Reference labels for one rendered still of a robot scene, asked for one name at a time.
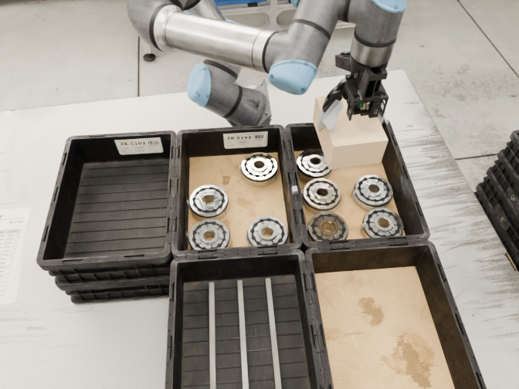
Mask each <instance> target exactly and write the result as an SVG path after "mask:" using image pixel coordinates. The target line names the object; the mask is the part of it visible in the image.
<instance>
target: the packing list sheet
mask: <svg viewBox="0 0 519 389"><path fill-rule="evenodd" d="M31 212H32V208H16V209H5V210H0V305H3V304H8V303H16V297H17V292H18V287H19V277H20V272H21V267H22V257H23V252H24V246H25V237H26V231H27V227H28V223H29V218H30V215H31Z"/></svg>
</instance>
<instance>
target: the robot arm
mask: <svg viewBox="0 0 519 389"><path fill-rule="evenodd" d="M291 3H292V5H293V7H295V8H297V10H296V11H295V14H294V16H293V19H292V21H291V23H290V26H289V28H288V30H287V32H286V33H285V32H277V31H273V30H269V29H261V28H257V27H253V26H249V25H242V24H239V23H238V22H234V21H232V20H226V19H225V18H224V16H223V15H222V13H221V12H220V10H219V8H218V7H217V5H216V3H215V2H214V1H213V0H127V14H128V17H129V19H130V22H131V24H132V26H133V28H134V30H135V32H136V33H137V34H138V36H139V37H140V38H141V39H142V40H143V41H144V42H145V43H146V44H148V45H149V46H150V47H152V48H154V49H156V50H159V51H162V52H166V53H174V52H177V51H181V52H186V53H189V54H192V55H196V56H201V57H205V59H204V61H203V63H198V64H197V65H196V66H195V67H194V69H193V70H192V72H191V74H190V76H189V78H188V85H187V93H188V98H189V99H190V100H191V101H192V102H194V103H197V104H198V105H199V106H200V107H204V108H205V109H207V110H209V111H211V112H213V113H215V114H217V115H219V116H220V117H222V118H224V119H226V121H227V122H228V123H229V124H230V125H231V126H232V127H243V126H257V124H258V123H259V122H260V120H261V119H262V117H263V114H264V112H265V109H266V96H265V95H264V93H262V92H260V91H259V90H255V89H250V88H246V87H241V86H240V85H238V84H236V80H237V78H238V75H239V73H240V70H241V69H242V67H243V68H247V69H252V70H255V71H259V72H262V73H268V74H269V75H268V80H269V81H270V83H271V84H272V85H273V86H275V87H276V88H277V89H279V90H282V91H285V92H287V93H290V94H293V95H302V94H305V93H306V92H307V91H308V88H309V86H310V85H311V84H312V82H313V80H314V77H315V76H316V75H317V69H318V67H319V65H320V63H321V60H322V58H323V55H324V53H325V50H326V48H327V45H328V43H329V41H330V39H331V37H332V34H333V32H334V29H335V27H336V25H337V23H338V20H339V21H342V22H347V23H353V24H355V28H354V35H353V39H352V43H351V50H350V52H349V51H347V52H341V54H338V55H335V66H336V67H338V68H341V69H344V70H347V71H349V72H351V74H350V75H345V78H343V79H342V80H341V81H340V82H339V83H338V85H336V87H335V88H333V89H332V90H331V91H330V92H329V94H328V95H327V97H326V99H325V101H324V104H323V106H322V110H321V114H320V116H319V120H318V124H317V129H318V131H321V130H322V129H323V127H324V126H326V127H327V129H328V130H333V129H334V128H335V126H336V121H337V116H338V114H339V113H340V112H341V111H342V109H343V106H344V104H343V103H342V102H341V100H342V98H344V99H345V100H347V101H346V102H347V104H348V108H347V112H346V114H347V116H348V119H349V121H351V117H352V115H354V116H355V115H356V114H361V116H368V117H369V118H374V117H378V119H379V121H380V123H381V124H382V122H383V120H385V122H386V123H387V124H388V121H387V120H386V117H385V108H386V105H387V102H388V98H389V97H388V94H387V93H386V91H385V88H384V86H383V85H382V80H383V79H386V78H387V75H388V72H387V70H386V67H387V66H388V61H389V60H390V58H391V55H392V50H393V48H394V45H395V43H396V42H397V35H398V32H399V27H400V25H401V21H402V17H403V14H404V11H405V9H406V7H407V5H408V0H291ZM384 100H385V103H384Z"/></svg>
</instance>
